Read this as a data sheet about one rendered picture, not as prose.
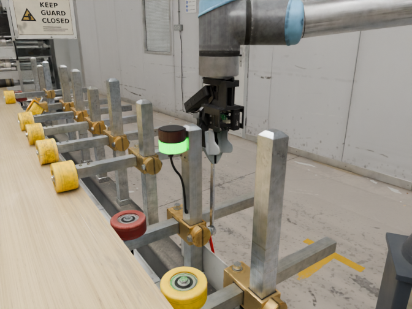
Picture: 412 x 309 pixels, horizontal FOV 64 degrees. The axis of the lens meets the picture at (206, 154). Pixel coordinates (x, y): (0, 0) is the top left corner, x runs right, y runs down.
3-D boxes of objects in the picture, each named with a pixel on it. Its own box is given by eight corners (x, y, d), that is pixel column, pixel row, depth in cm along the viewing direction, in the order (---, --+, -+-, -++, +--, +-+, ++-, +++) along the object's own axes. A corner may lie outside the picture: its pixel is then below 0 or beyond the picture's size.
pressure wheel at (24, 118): (35, 125, 146) (34, 131, 153) (31, 108, 147) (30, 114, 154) (20, 127, 143) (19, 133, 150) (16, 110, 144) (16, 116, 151)
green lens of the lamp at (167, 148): (178, 143, 77) (177, 134, 76) (191, 150, 72) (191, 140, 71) (154, 148, 73) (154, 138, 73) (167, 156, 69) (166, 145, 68)
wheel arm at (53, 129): (149, 119, 157) (149, 111, 156) (153, 120, 154) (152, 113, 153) (33, 135, 130) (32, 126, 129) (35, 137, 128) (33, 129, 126)
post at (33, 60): (45, 119, 266) (34, 57, 250) (46, 119, 263) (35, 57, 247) (40, 119, 264) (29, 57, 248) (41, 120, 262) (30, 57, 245)
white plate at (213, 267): (183, 254, 97) (182, 224, 93) (240, 311, 76) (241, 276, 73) (181, 254, 96) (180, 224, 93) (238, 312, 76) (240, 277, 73)
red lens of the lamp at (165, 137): (177, 133, 76) (177, 124, 75) (191, 139, 71) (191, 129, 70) (153, 137, 73) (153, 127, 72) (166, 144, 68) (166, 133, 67)
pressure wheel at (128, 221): (140, 244, 85) (137, 204, 81) (154, 261, 79) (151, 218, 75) (110, 255, 81) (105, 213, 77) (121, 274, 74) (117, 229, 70)
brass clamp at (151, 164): (144, 159, 108) (144, 144, 106) (164, 172, 98) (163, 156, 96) (127, 163, 105) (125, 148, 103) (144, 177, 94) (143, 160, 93)
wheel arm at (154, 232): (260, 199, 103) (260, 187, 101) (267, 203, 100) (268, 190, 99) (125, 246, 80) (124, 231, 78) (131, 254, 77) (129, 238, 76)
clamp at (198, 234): (183, 219, 92) (183, 203, 90) (211, 243, 81) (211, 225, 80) (165, 225, 89) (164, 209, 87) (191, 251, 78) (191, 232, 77)
